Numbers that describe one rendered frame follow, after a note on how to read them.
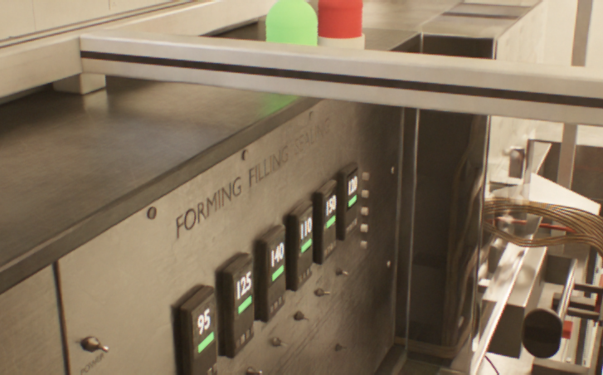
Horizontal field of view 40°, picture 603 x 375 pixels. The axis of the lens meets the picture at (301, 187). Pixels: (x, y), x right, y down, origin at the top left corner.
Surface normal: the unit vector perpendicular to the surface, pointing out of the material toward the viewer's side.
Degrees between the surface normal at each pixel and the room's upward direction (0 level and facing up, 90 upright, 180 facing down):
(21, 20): 90
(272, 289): 90
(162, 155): 0
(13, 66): 90
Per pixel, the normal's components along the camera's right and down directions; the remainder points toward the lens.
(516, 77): -0.40, 0.32
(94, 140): 0.00, -0.94
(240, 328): 0.92, 0.14
